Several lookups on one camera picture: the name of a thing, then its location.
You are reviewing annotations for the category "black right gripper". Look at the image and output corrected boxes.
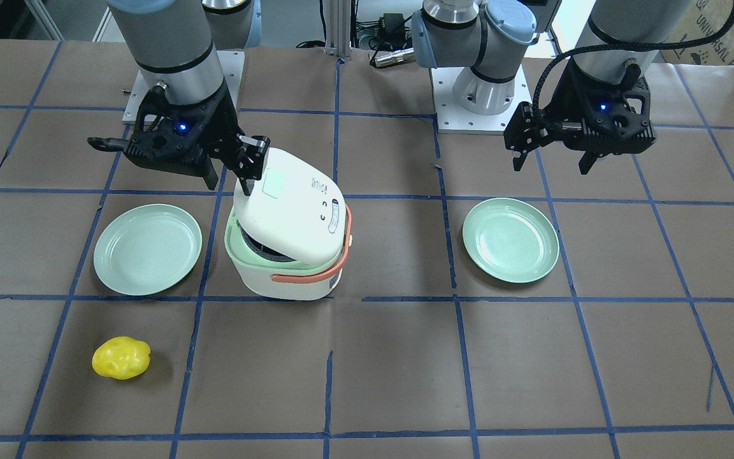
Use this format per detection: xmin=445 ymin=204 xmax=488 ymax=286
xmin=124 ymin=82 xmax=270 ymax=196

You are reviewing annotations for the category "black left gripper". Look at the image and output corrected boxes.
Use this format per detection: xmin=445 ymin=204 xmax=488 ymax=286
xmin=504 ymin=61 xmax=656 ymax=175

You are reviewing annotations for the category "white rice cooker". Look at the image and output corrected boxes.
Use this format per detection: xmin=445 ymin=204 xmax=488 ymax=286
xmin=224 ymin=147 xmax=352 ymax=300

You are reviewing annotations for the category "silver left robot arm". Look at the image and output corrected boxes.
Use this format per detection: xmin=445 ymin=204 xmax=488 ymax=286
xmin=410 ymin=1 xmax=688 ymax=174

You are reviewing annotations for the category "green plate near left arm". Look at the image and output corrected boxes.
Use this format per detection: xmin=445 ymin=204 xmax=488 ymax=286
xmin=461 ymin=198 xmax=559 ymax=284

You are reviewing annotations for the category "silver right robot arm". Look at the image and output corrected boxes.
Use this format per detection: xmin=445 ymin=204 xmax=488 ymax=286
xmin=87 ymin=1 xmax=270 ymax=195

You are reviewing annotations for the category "green plate near right arm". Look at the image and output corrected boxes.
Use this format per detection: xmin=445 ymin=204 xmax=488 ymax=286
xmin=93 ymin=203 xmax=202 ymax=296

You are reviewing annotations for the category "black power adapter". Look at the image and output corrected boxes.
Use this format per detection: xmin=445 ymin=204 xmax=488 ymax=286
xmin=378 ymin=13 xmax=406 ymax=41

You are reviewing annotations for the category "yellow toy potato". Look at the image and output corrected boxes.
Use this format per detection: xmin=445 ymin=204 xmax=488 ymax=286
xmin=91 ymin=336 xmax=151 ymax=381

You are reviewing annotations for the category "cardboard box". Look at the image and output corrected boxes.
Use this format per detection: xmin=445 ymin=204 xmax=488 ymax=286
xmin=663 ymin=0 xmax=734 ymax=67

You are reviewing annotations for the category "black corrugated cable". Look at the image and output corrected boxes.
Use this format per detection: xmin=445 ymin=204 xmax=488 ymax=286
xmin=531 ymin=0 xmax=734 ymax=115

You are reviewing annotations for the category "aluminium frame post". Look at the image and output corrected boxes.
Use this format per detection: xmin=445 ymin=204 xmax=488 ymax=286
xmin=322 ymin=1 xmax=354 ymax=61

